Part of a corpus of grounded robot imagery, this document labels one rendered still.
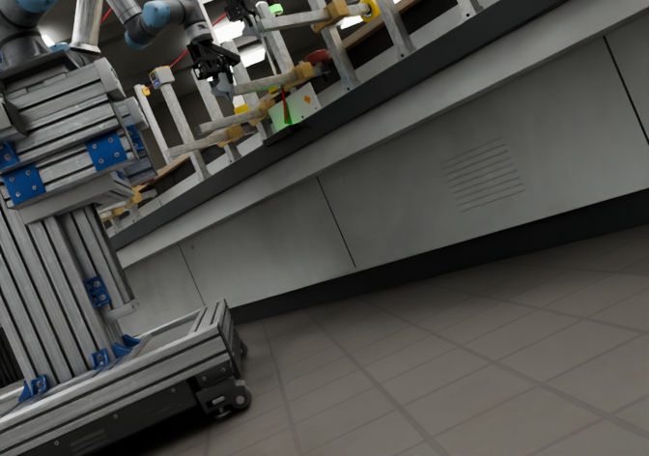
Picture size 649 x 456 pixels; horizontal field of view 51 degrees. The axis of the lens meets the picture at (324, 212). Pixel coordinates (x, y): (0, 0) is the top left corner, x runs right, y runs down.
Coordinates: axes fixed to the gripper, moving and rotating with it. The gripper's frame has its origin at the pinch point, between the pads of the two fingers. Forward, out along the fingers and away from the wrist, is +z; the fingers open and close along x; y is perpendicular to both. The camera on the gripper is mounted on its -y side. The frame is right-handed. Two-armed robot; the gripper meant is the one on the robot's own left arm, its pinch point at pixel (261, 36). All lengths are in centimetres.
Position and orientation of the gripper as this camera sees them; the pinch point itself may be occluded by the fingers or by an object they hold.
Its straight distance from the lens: 238.1
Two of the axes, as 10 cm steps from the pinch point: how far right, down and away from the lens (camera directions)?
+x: -4.4, 2.0, -8.7
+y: -8.1, 3.4, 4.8
